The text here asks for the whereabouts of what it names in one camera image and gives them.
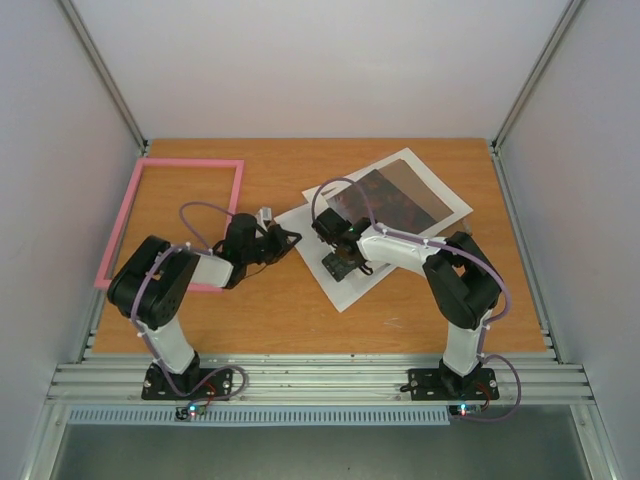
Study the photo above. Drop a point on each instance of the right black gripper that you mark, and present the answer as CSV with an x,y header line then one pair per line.
x,y
338,260

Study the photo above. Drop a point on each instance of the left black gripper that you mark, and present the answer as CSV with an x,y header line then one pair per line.
x,y
282,246

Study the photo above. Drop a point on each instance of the white mat board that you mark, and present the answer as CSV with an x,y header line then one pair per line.
x,y
406,162

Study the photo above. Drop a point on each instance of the pink photo frame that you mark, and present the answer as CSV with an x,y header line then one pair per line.
x,y
102,281

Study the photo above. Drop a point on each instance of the landscape photo print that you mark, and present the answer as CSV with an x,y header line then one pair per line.
x,y
413,210

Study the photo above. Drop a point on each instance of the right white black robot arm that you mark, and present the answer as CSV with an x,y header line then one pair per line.
x,y
463,283

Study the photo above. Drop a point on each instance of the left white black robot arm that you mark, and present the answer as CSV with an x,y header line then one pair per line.
x,y
150,288

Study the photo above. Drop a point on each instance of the white backing paper sheet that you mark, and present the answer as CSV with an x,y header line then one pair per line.
x,y
342,294

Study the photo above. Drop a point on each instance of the right small circuit board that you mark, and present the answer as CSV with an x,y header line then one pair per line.
x,y
465,410

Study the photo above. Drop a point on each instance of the small circuit board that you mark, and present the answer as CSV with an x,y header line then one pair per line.
x,y
189,413
465,410

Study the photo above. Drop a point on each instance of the left small circuit board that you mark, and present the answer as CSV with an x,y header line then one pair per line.
x,y
189,413

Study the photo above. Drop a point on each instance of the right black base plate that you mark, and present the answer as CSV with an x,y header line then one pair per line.
x,y
434,384

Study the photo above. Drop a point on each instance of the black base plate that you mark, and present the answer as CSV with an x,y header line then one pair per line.
x,y
196,384
434,384

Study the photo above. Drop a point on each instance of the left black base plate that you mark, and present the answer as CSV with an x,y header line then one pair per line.
x,y
196,384

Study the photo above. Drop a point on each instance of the aluminium rail base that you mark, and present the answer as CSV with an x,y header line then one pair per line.
x,y
342,379

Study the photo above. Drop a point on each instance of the grey slotted cable duct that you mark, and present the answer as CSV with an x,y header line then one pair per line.
x,y
264,416

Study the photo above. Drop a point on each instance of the right aluminium corner post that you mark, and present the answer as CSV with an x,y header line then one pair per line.
x,y
550,47

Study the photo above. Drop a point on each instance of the aluminium corner post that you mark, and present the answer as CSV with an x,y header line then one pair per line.
x,y
550,47
73,16

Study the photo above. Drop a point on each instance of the left aluminium corner post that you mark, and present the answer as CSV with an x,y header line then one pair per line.
x,y
73,16

